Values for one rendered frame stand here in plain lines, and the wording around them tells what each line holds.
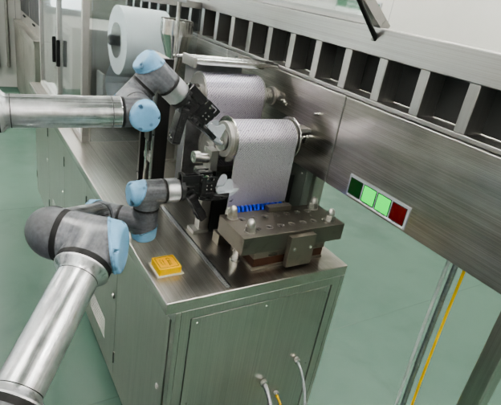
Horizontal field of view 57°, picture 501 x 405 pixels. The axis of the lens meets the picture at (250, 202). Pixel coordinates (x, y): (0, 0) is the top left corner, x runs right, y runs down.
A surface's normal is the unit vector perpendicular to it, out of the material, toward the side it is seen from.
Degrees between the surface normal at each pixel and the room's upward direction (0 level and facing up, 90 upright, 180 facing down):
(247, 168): 90
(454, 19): 90
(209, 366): 90
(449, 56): 90
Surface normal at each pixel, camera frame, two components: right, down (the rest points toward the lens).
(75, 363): 0.16, -0.90
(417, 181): -0.85, 0.09
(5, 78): 0.50, 0.43
